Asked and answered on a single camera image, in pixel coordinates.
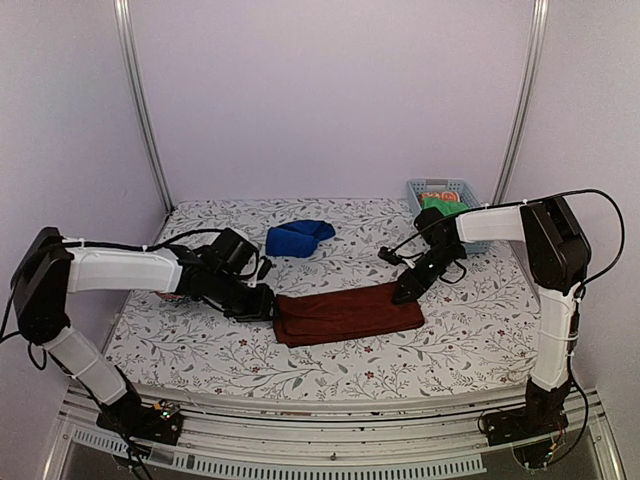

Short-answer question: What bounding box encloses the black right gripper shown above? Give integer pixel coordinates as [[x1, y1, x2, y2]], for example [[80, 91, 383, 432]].
[[392, 244, 464, 305]]

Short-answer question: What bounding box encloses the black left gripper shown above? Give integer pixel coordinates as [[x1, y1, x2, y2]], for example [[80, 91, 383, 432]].
[[211, 270, 285, 324]]

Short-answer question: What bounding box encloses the dark red towel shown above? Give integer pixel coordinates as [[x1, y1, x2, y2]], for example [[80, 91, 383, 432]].
[[273, 283, 425, 348]]

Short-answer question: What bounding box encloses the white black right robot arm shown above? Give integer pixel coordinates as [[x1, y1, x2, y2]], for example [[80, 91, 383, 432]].
[[378, 196, 591, 436]]

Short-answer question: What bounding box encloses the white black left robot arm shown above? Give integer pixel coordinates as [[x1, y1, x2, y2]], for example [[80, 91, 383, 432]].
[[11, 227, 277, 434]]

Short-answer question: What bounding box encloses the blue towel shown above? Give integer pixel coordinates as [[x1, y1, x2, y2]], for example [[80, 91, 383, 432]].
[[266, 220, 336, 258]]

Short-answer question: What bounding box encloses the green rolled towel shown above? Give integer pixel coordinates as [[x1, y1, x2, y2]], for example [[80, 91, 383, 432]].
[[421, 197, 469, 215]]

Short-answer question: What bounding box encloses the light blue plastic basket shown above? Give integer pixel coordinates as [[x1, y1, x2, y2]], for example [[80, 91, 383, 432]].
[[405, 178, 499, 254]]

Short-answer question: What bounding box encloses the orange patterned rolled towel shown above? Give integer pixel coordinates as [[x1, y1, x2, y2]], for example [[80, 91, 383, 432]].
[[418, 191, 460, 202]]

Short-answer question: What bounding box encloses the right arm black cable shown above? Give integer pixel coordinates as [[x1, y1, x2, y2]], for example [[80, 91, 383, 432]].
[[379, 187, 626, 301]]

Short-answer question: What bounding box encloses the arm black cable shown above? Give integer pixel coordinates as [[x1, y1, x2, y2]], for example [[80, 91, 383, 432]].
[[379, 187, 626, 301], [149, 228, 271, 281]]

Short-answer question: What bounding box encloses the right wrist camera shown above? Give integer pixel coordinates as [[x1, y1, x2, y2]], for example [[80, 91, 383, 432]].
[[378, 247, 404, 266]]

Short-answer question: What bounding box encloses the aluminium front table rail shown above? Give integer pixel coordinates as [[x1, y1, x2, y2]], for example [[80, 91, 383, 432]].
[[42, 382, 626, 480]]

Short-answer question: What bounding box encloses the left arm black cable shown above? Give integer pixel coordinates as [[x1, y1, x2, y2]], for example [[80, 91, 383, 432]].
[[149, 228, 271, 281]]

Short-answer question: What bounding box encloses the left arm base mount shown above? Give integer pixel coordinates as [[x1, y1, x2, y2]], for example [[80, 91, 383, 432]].
[[96, 399, 184, 446]]

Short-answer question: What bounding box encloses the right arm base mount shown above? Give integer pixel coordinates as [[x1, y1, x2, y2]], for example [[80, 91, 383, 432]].
[[478, 400, 568, 470]]

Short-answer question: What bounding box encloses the right aluminium frame post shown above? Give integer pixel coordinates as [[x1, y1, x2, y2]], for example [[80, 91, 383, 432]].
[[491, 0, 549, 205]]

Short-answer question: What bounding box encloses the aluminium frame post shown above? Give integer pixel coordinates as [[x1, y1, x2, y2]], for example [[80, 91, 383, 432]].
[[491, 0, 549, 205], [113, 0, 175, 214]]

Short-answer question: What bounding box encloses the left aluminium frame post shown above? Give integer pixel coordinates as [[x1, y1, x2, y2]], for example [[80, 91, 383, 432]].
[[113, 0, 175, 214]]

